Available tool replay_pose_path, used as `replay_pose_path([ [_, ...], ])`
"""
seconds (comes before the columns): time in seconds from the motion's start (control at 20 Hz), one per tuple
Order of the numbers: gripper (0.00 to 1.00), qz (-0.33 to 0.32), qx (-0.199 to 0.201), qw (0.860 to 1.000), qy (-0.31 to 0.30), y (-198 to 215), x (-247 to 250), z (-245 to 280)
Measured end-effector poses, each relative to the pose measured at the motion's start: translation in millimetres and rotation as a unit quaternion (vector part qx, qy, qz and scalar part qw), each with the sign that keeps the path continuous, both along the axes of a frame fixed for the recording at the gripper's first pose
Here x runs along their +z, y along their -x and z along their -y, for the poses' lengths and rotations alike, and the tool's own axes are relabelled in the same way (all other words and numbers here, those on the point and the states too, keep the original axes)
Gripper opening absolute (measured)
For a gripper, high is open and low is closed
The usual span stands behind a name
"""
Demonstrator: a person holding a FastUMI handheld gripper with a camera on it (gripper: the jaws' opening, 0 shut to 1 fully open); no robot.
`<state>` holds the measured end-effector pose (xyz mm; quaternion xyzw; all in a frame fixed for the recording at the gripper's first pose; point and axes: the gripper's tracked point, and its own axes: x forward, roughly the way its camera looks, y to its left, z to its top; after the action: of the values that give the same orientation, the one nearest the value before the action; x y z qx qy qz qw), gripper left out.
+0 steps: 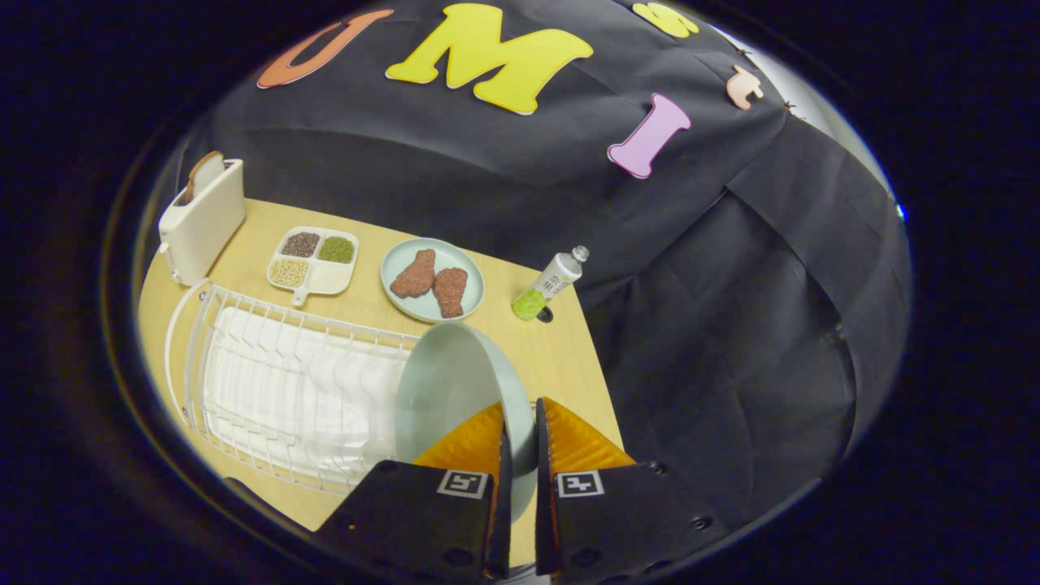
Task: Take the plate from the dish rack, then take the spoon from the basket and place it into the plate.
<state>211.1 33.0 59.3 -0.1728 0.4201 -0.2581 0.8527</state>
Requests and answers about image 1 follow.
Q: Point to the pale green plate with meat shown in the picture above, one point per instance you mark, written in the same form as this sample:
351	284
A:
406	307

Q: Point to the clear bottle with green drink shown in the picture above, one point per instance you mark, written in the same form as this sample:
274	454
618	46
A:
552	283

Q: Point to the small black bottle cap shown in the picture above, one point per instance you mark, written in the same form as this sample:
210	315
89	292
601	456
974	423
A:
544	314

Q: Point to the white divided grain tray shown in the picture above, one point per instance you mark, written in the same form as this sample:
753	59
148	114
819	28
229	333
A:
329	278

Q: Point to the toast bread slice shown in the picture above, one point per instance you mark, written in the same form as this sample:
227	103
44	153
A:
205	172

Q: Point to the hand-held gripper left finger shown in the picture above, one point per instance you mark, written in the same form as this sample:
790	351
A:
422	520

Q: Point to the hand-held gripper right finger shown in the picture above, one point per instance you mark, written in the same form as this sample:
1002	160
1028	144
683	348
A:
617	520

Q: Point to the white toaster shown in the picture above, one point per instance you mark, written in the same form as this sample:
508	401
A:
203	227

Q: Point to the brown fried meat piece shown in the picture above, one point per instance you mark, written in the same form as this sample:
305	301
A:
414	275
451	291

